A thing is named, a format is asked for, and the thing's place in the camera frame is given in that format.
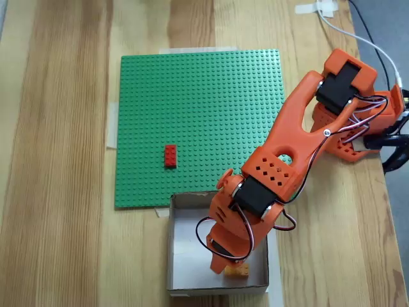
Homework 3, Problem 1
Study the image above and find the long translucent tape strip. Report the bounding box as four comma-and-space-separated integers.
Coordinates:
264, 223, 284, 307

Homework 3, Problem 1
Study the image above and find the yellow lego block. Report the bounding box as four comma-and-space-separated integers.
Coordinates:
224, 263, 251, 278

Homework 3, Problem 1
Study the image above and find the red lego block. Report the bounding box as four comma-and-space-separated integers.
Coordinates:
164, 144, 178, 169

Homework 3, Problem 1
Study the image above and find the open cardboard box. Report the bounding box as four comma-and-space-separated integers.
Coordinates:
166, 188, 270, 297

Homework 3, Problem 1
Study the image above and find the white cable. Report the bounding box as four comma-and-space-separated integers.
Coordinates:
314, 0, 404, 89

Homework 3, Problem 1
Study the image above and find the black cable on table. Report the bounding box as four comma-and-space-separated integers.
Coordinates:
347, 0, 393, 93

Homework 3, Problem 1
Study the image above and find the crossed tape holding cable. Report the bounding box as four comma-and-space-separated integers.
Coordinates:
295, 0, 335, 19

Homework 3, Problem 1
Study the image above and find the black table clamp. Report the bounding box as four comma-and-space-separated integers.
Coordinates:
352, 126, 409, 174

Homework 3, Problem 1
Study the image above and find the green lego baseplate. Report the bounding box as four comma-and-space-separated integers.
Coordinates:
114, 49, 297, 210

